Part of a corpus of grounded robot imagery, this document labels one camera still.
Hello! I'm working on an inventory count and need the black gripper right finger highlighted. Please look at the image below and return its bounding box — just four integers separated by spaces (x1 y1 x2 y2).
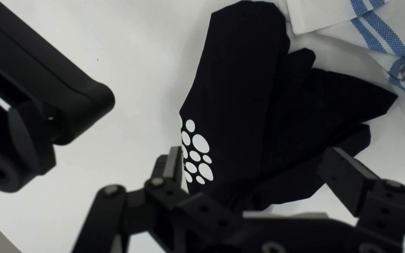
317 147 405 253

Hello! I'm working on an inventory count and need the black t-shirt with white dots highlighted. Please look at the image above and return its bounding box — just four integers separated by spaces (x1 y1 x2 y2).
178 0 399 210

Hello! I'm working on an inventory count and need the white cloth with blue stripes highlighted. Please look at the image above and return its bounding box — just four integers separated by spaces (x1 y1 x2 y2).
276 0 405 142

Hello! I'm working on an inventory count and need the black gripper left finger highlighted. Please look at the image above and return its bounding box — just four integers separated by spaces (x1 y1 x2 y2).
70 145 241 253

